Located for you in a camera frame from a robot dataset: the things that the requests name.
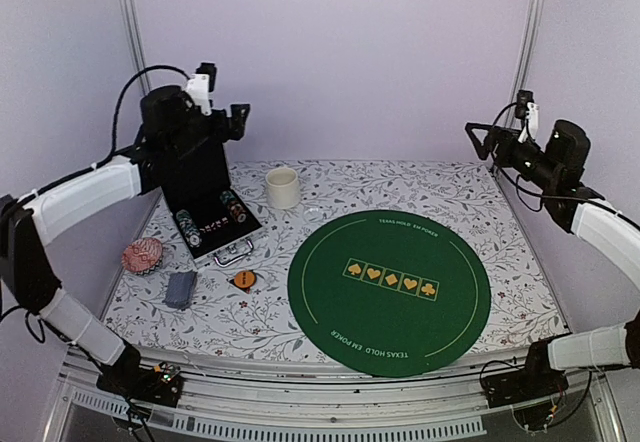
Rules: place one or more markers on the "right aluminium frame post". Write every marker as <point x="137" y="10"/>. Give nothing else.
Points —
<point x="531" y="29"/>

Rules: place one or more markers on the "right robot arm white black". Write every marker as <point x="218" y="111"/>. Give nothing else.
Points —
<point x="556" y="170"/>

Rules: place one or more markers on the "blue playing card deck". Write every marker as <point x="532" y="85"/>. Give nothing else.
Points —
<point x="180" y="289"/>

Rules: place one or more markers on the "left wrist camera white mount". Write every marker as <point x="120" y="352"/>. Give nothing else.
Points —
<point x="201" y="85"/>

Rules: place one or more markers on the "aluminium poker chip case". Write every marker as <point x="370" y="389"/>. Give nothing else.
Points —
<point x="196" y="186"/>

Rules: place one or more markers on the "poker chip row right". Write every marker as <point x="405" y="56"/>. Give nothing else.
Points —
<point x="233" y="205"/>

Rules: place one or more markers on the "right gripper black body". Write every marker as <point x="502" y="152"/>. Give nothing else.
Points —
<point x="510" y="160"/>

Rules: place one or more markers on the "left aluminium frame post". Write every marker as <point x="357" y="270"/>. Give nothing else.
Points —
<point x="133" y="34"/>

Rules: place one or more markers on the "red patterned bowl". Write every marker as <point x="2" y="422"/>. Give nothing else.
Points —
<point x="142" y="256"/>

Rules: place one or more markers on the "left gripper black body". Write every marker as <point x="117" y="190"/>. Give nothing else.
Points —
<point x="220" y="134"/>

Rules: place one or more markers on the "orange big blind button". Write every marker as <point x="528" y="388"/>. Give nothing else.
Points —
<point x="244" y="280"/>

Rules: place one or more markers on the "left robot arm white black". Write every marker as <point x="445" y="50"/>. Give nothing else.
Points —
<point x="181" y="154"/>

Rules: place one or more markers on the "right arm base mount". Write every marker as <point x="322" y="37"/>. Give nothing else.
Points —
<point x="505" y="384"/>

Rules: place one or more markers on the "green round poker mat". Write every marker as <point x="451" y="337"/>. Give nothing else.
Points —
<point x="389" y="293"/>

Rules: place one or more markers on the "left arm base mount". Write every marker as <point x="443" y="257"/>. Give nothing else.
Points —
<point x="160" y="385"/>

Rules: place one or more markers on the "white ceramic cup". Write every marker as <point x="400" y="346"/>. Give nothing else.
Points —
<point x="282" y="188"/>

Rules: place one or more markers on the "aluminium frame post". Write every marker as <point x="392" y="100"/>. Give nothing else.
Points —
<point x="133" y="34"/>
<point x="531" y="29"/>

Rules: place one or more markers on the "clear dealer button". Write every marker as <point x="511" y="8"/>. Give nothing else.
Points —
<point x="313" y="214"/>

